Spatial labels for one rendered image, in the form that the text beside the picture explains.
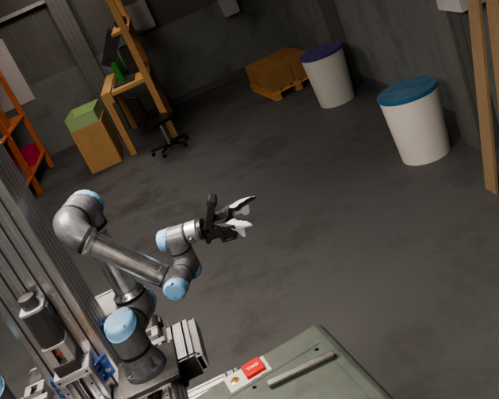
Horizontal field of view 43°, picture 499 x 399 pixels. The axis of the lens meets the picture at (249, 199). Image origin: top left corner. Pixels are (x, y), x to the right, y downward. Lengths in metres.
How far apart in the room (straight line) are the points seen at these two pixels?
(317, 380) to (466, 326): 2.06
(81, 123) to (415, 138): 5.28
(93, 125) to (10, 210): 7.07
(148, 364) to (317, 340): 0.64
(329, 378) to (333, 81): 6.07
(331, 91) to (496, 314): 4.46
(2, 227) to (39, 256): 0.15
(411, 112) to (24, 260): 3.76
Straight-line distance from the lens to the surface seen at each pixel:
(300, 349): 1.88
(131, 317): 2.18
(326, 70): 7.54
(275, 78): 8.82
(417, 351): 3.66
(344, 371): 1.75
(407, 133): 5.43
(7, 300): 2.34
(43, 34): 10.97
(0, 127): 9.58
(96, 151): 9.32
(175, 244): 2.08
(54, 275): 2.28
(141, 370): 2.24
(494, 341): 3.61
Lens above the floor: 2.39
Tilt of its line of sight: 23 degrees down
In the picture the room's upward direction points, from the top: 24 degrees counter-clockwise
